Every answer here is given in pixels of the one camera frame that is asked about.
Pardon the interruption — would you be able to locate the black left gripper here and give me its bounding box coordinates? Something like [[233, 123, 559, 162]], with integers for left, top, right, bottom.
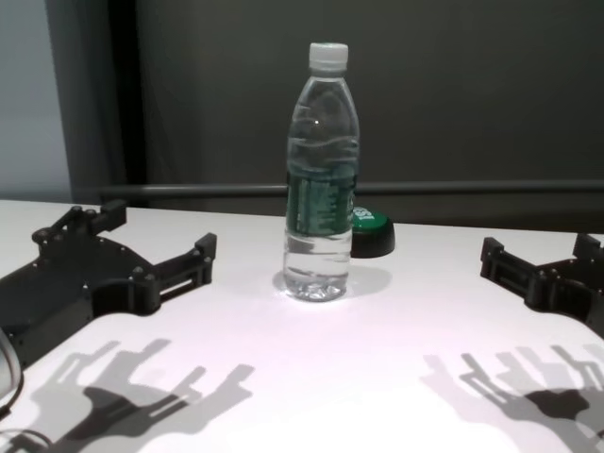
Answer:
[[0, 199, 218, 370]]

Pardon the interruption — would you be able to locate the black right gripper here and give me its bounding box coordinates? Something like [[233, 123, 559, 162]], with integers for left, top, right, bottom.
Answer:
[[479, 232, 604, 339]]

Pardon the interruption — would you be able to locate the clear plastic water bottle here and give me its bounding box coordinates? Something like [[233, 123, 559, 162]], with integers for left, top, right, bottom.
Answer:
[[281, 41, 361, 303]]

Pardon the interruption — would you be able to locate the green and black push button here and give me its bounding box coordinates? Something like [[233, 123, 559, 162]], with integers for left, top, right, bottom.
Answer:
[[349, 203, 396, 259]]

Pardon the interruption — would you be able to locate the grey horizontal metal rail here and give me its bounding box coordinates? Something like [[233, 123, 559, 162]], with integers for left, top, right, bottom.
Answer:
[[98, 182, 604, 203]]

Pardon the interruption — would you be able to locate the dark vertical frame post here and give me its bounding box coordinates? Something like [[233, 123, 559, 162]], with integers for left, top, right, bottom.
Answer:
[[45, 0, 151, 208]]

